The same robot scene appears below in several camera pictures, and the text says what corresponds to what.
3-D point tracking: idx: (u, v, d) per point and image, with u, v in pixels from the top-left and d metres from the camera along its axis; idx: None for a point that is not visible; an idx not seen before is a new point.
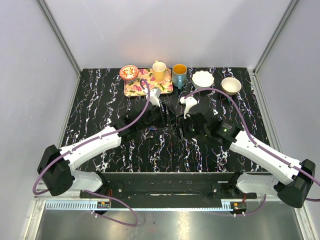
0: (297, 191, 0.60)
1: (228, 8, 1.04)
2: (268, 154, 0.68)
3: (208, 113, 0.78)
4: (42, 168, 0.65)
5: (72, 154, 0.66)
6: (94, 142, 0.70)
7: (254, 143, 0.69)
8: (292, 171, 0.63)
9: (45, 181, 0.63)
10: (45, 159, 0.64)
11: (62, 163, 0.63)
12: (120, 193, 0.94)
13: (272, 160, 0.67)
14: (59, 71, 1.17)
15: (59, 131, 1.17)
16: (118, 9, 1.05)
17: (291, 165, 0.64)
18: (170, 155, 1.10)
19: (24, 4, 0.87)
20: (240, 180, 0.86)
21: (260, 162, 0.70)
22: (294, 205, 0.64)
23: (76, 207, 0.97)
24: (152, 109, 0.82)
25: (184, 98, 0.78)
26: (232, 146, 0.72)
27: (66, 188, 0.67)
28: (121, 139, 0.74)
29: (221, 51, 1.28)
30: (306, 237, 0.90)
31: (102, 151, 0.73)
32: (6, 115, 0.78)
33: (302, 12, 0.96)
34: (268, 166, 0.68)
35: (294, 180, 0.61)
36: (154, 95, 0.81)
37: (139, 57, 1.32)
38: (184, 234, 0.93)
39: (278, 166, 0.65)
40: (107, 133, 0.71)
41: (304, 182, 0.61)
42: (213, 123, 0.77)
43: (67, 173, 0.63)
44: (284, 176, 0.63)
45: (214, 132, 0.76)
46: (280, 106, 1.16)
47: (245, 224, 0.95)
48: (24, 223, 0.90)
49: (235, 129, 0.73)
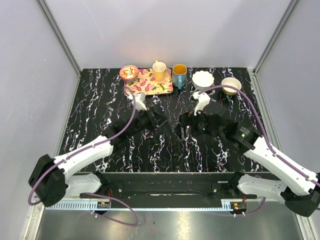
0: (313, 204, 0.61)
1: (228, 8, 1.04)
2: (285, 164, 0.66)
3: (225, 114, 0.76)
4: (34, 179, 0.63)
5: (66, 163, 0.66)
6: (87, 151, 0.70)
7: (273, 153, 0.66)
8: (309, 185, 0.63)
9: (38, 192, 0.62)
10: (38, 169, 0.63)
11: (57, 171, 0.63)
12: (120, 193, 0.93)
13: (289, 171, 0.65)
14: (59, 71, 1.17)
15: (59, 131, 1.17)
16: (118, 9, 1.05)
17: (309, 178, 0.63)
18: (170, 155, 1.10)
19: (24, 4, 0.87)
20: (242, 181, 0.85)
21: (276, 171, 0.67)
22: (304, 215, 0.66)
23: (76, 207, 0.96)
24: (138, 116, 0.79)
25: (198, 94, 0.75)
26: (248, 153, 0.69)
27: (58, 197, 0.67)
28: (112, 148, 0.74)
29: (221, 51, 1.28)
30: (306, 237, 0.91)
31: (94, 159, 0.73)
32: (6, 115, 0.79)
33: (302, 13, 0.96)
34: (284, 176, 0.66)
35: (310, 195, 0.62)
36: (140, 100, 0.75)
37: (139, 57, 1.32)
38: (184, 234, 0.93)
39: (296, 179, 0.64)
40: (99, 142, 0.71)
41: (319, 196, 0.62)
42: (229, 126, 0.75)
43: (62, 181, 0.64)
44: (301, 188, 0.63)
45: (229, 136, 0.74)
46: (280, 106, 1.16)
47: (245, 224, 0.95)
48: (24, 223, 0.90)
49: (252, 135, 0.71)
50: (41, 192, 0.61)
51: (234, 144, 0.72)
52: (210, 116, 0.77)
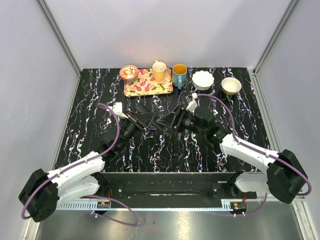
0: (274, 177, 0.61)
1: (228, 8, 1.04)
2: (248, 148, 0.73)
3: (212, 119, 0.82)
4: (26, 193, 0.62)
5: (60, 178, 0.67)
6: (80, 166, 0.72)
7: (237, 141, 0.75)
8: (269, 160, 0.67)
9: (29, 207, 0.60)
10: (31, 183, 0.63)
11: (50, 185, 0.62)
12: (120, 193, 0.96)
13: (252, 153, 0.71)
14: (59, 71, 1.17)
15: (59, 131, 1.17)
16: (117, 9, 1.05)
17: (267, 154, 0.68)
18: (170, 155, 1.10)
19: (24, 4, 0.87)
20: (239, 178, 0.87)
21: (244, 158, 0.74)
22: (285, 199, 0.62)
23: (76, 207, 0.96)
24: (122, 128, 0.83)
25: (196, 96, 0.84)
26: (221, 148, 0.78)
27: (50, 212, 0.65)
28: (104, 164, 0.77)
29: (221, 51, 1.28)
30: (306, 237, 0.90)
31: (86, 175, 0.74)
32: (6, 115, 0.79)
33: (302, 12, 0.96)
34: (251, 160, 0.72)
35: (269, 168, 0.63)
36: (119, 111, 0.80)
37: (139, 57, 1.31)
38: (184, 234, 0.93)
39: (257, 157, 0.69)
40: (92, 157, 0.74)
41: (281, 169, 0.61)
42: (211, 129, 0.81)
43: (55, 197, 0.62)
44: (263, 165, 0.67)
45: (209, 137, 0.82)
46: (280, 106, 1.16)
47: (245, 224, 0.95)
48: (24, 223, 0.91)
49: (224, 133, 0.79)
50: (32, 207, 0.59)
51: (210, 144, 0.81)
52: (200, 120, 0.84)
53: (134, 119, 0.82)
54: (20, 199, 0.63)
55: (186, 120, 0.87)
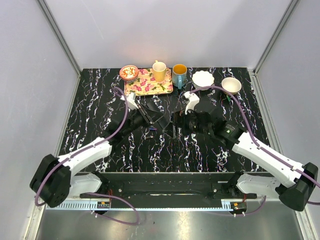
0: (299, 194, 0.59)
1: (228, 8, 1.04)
2: (271, 156, 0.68)
3: (214, 113, 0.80)
4: (37, 180, 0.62)
5: (71, 161, 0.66)
6: (88, 150, 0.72)
7: (257, 146, 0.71)
8: (294, 174, 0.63)
9: (43, 192, 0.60)
10: (42, 169, 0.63)
11: (63, 168, 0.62)
12: (120, 193, 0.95)
13: (275, 163, 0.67)
14: (59, 71, 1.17)
15: (59, 131, 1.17)
16: (117, 9, 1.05)
17: (293, 168, 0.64)
18: (170, 155, 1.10)
19: (24, 5, 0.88)
20: (240, 180, 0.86)
21: (263, 164, 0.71)
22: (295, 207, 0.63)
23: (76, 207, 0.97)
24: (131, 117, 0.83)
25: (189, 94, 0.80)
26: (235, 148, 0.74)
27: (62, 197, 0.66)
28: (111, 148, 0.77)
29: (221, 51, 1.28)
30: (306, 237, 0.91)
31: (94, 160, 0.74)
32: (7, 115, 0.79)
33: (301, 12, 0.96)
34: (272, 169, 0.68)
35: (296, 184, 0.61)
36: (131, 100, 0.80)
37: (140, 57, 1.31)
38: (184, 234, 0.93)
39: (281, 169, 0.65)
40: (99, 141, 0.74)
41: (306, 185, 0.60)
42: (218, 123, 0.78)
43: (68, 179, 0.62)
44: (286, 178, 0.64)
45: (218, 133, 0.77)
46: (280, 106, 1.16)
47: (245, 224, 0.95)
48: (24, 223, 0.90)
49: (238, 130, 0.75)
50: (47, 192, 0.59)
51: (221, 141, 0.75)
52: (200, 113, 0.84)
53: (144, 112, 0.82)
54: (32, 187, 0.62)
55: (189, 122, 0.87)
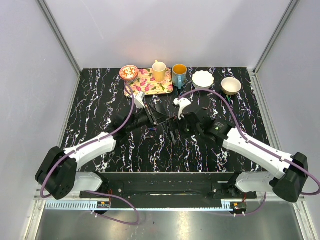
0: (290, 183, 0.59)
1: (228, 8, 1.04)
2: (259, 149, 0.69)
3: (200, 112, 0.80)
4: (44, 171, 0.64)
5: (76, 154, 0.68)
6: (93, 144, 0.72)
7: (245, 139, 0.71)
8: (283, 165, 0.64)
9: (50, 184, 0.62)
10: (48, 161, 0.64)
11: (68, 160, 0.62)
12: (120, 193, 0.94)
13: (264, 155, 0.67)
14: (59, 71, 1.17)
15: (59, 131, 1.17)
16: (117, 9, 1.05)
17: (282, 158, 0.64)
18: (170, 155, 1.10)
19: (24, 5, 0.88)
20: (239, 179, 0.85)
21: (253, 158, 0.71)
22: (290, 198, 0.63)
23: (76, 207, 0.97)
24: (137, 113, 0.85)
25: (178, 100, 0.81)
26: (224, 144, 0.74)
27: (69, 188, 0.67)
28: (115, 143, 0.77)
29: (221, 51, 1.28)
30: (306, 237, 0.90)
31: (99, 154, 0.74)
32: (7, 115, 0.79)
33: (301, 13, 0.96)
34: (262, 162, 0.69)
35: (285, 174, 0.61)
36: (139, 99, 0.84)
37: (140, 57, 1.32)
38: (184, 234, 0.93)
39: (270, 161, 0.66)
40: (104, 136, 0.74)
41: (296, 175, 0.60)
42: (206, 122, 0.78)
43: (74, 171, 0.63)
44: (276, 169, 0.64)
45: (208, 132, 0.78)
46: (280, 106, 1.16)
47: (245, 224, 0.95)
48: (24, 223, 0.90)
49: (227, 127, 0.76)
50: (53, 184, 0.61)
51: (211, 138, 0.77)
52: (188, 115, 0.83)
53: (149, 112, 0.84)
54: (38, 179, 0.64)
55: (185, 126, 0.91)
